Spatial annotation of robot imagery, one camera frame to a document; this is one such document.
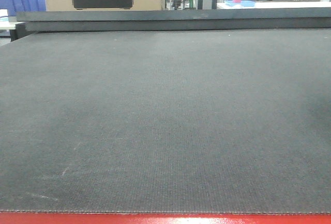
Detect black conveyor belt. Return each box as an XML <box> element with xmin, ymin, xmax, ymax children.
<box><xmin>1</xmin><ymin>29</ymin><xmax>330</xmax><ymax>214</ymax></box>

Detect blue plastic bin on table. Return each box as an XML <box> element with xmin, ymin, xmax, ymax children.
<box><xmin>1</xmin><ymin>0</ymin><xmax>46</xmax><ymax>17</ymax></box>

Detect red conveyor front edge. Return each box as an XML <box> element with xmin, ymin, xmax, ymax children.
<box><xmin>1</xmin><ymin>211</ymin><xmax>330</xmax><ymax>223</ymax></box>

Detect blue flat tray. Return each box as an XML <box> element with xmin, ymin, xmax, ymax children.
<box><xmin>224</xmin><ymin>0</ymin><xmax>255</xmax><ymax>7</ymax></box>

